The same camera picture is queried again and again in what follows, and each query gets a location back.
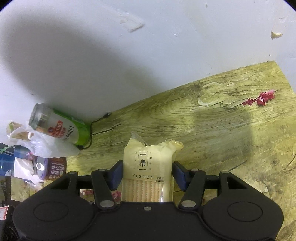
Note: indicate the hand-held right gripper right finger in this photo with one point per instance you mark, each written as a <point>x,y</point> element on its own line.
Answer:
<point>179,173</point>

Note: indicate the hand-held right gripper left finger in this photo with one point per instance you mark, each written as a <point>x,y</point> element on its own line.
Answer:
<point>116,172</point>

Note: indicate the cream cracker packet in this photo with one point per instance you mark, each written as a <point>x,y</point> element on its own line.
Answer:
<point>148,162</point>

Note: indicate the wood-pattern desktop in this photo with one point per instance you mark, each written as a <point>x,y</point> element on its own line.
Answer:
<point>219,139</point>

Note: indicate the purple-rimmed brown can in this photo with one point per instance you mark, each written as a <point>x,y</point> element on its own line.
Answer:
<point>55,169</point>

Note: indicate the green silver beer can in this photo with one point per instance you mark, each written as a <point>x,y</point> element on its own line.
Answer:
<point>62,127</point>

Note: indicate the white plastic bag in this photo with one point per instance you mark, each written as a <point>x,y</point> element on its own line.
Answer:
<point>46,146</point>

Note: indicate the white paper towel roll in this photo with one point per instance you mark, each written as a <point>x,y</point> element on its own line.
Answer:
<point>22,169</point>

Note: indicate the blue water bottle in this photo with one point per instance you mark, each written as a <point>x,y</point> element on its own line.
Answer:
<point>4,164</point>

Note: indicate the small wall tape scrap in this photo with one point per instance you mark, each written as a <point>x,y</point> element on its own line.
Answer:
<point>276,34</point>

